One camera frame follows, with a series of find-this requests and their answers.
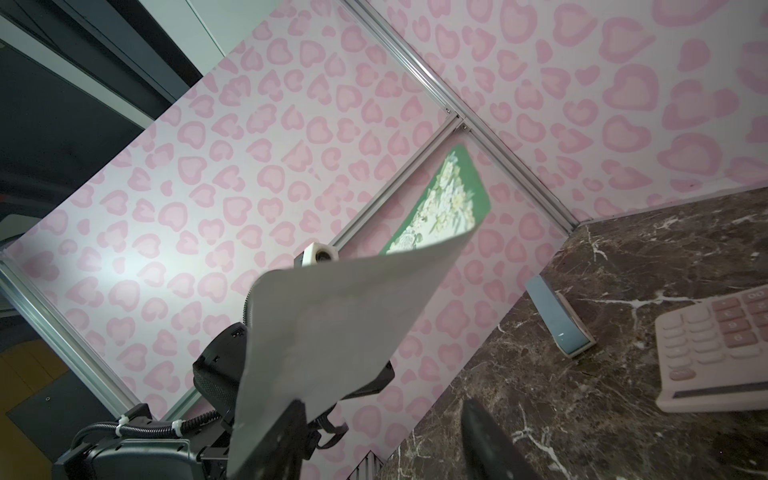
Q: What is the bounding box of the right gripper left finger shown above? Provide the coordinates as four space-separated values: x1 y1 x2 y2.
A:
239 400 308 480

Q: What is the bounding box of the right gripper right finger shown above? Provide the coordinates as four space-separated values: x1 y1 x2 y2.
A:
461 398 540 480

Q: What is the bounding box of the green bordered floral letter card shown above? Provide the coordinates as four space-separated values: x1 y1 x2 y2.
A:
226 143 492 480

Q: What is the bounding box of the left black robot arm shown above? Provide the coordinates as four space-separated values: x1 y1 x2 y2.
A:
52 323 395 479

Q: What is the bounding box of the grey blue stapler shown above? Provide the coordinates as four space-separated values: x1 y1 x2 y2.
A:
525 275 597 358

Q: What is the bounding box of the pink calculator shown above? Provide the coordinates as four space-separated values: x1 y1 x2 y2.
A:
655 285 767 413

